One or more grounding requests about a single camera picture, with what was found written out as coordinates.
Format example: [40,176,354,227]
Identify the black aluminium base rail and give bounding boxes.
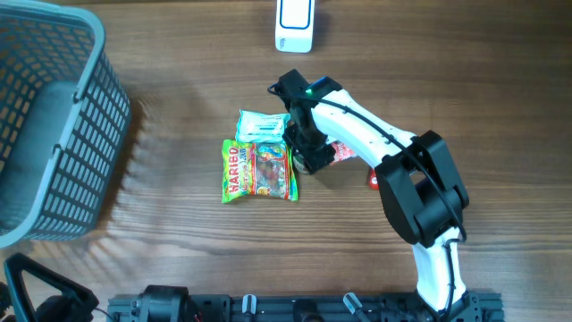
[105,292,506,322]

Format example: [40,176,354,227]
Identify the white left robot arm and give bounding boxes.
[1,253,202,321]

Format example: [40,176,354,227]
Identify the green Haribo candy bag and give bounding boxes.
[222,140,299,203]

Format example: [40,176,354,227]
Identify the white teal wipes pack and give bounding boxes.
[235,110,290,143]

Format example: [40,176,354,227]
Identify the small pink snack packet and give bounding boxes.
[331,140,357,165]

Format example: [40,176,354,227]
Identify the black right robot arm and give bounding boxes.
[267,70,469,321]

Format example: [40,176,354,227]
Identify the small red white packet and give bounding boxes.
[367,168,379,190]

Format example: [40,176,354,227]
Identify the green lid jar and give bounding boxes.
[292,155,310,174]

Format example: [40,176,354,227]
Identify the dark grey plastic basket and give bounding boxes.
[1,1,131,247]

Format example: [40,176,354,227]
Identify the white barcode scanner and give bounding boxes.
[274,0,315,54]

